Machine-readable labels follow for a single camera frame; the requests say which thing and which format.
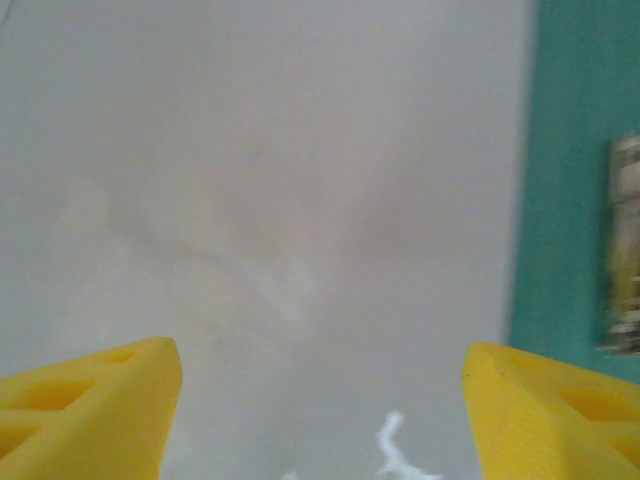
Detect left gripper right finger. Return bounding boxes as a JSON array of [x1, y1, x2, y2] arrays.
[[462, 342, 640, 480]]

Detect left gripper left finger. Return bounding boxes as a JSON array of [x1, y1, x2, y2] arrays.
[[0, 337, 184, 480]]

